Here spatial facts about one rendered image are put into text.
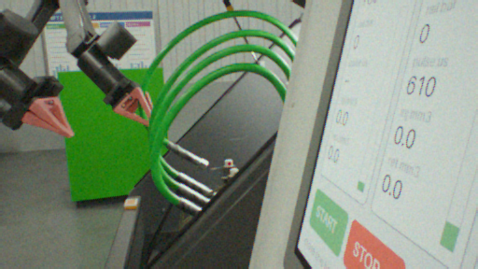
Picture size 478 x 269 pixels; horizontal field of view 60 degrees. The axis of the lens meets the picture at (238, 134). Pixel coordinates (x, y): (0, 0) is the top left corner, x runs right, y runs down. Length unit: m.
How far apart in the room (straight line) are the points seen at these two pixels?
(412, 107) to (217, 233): 0.36
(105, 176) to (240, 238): 3.65
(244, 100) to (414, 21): 0.94
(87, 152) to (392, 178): 3.94
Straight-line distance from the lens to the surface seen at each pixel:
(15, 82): 0.79
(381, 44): 0.32
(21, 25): 0.79
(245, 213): 0.56
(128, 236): 0.96
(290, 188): 0.45
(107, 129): 4.10
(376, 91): 0.30
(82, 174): 4.19
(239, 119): 1.20
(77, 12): 1.10
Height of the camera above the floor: 1.32
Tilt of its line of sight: 10 degrees down
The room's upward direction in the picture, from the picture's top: 2 degrees counter-clockwise
